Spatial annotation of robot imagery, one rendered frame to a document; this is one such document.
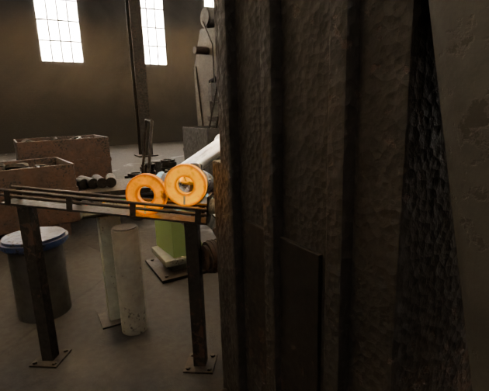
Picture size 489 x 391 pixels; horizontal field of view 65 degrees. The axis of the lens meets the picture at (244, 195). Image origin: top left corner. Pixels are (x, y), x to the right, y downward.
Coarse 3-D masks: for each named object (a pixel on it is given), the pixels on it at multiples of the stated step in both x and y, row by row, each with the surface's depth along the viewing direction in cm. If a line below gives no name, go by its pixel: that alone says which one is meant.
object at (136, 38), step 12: (132, 0) 839; (132, 12) 843; (132, 24) 848; (132, 36) 852; (132, 48) 885; (132, 60) 889; (144, 60) 874; (132, 72) 894; (144, 72) 879; (144, 84) 884; (144, 96) 888; (144, 108) 893
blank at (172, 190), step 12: (180, 168) 138; (192, 168) 137; (168, 180) 139; (192, 180) 138; (204, 180) 138; (168, 192) 141; (180, 192) 140; (192, 192) 140; (204, 192) 139; (180, 204) 141; (192, 204) 141
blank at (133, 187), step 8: (136, 176) 141; (144, 176) 140; (152, 176) 140; (128, 184) 142; (136, 184) 141; (144, 184) 141; (152, 184) 141; (160, 184) 140; (128, 192) 142; (136, 192) 142; (160, 192) 141; (128, 200) 143; (136, 200) 143; (152, 200) 142; (160, 200) 142; (160, 208) 142
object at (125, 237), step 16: (128, 224) 176; (112, 240) 172; (128, 240) 169; (128, 256) 171; (128, 272) 172; (128, 288) 174; (128, 304) 175; (144, 304) 181; (128, 320) 177; (144, 320) 182
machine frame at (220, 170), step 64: (256, 0) 86; (320, 0) 68; (384, 0) 57; (256, 64) 89; (320, 64) 71; (384, 64) 58; (256, 128) 93; (320, 128) 73; (384, 128) 60; (256, 192) 97; (320, 192) 76; (384, 192) 62; (448, 192) 65; (256, 256) 100; (320, 256) 77; (384, 256) 63; (448, 256) 68; (256, 320) 105; (320, 320) 81; (384, 320) 65; (448, 320) 72; (256, 384) 112; (320, 384) 84; (384, 384) 67; (448, 384) 76
